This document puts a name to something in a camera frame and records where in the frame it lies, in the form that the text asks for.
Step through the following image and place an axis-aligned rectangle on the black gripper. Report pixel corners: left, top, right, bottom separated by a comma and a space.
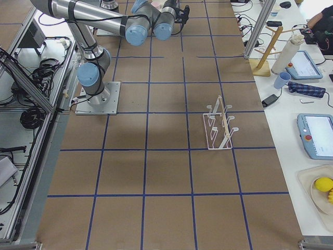
176, 5, 189, 24

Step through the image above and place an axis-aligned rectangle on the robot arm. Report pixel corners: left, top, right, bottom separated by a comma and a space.
32, 1, 190, 105

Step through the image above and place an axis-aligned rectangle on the pink plastic cup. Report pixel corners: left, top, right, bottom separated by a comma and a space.
151, 1, 159, 9

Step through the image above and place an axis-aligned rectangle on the blue cup on desk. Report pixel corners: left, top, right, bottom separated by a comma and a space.
273, 71, 291, 89

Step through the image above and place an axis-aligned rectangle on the wooden mug tree stand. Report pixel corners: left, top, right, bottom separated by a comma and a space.
249, 26, 294, 77

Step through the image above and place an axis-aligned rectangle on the white thermos bottle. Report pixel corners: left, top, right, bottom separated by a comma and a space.
271, 34, 304, 74

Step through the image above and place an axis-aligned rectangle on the black power adapter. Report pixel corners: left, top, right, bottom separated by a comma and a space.
261, 94, 279, 108

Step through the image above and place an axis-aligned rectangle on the blue teach pendant far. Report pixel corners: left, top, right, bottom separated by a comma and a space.
286, 50, 323, 80

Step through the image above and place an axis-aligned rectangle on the blue teach pendant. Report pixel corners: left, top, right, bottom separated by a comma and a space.
297, 114, 332, 160
286, 50, 323, 80

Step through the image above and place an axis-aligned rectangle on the blue plaid cloth pouch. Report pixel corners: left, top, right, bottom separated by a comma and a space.
287, 81, 326, 98

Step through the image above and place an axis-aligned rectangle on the blue teach pendant near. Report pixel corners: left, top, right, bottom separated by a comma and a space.
297, 114, 332, 160

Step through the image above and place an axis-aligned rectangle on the beige tray with toys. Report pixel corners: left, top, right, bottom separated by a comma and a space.
298, 165, 332, 233

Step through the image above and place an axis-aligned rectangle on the yellow toy lemon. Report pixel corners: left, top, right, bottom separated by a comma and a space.
314, 177, 333, 192

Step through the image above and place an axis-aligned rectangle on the aluminium frame post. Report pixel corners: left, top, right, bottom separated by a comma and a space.
244, 0, 276, 59

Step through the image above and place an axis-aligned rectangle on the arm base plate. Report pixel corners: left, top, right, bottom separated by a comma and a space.
75, 82, 121, 115

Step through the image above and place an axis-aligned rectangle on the white wire cup rack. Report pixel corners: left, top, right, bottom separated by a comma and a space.
202, 95, 239, 150

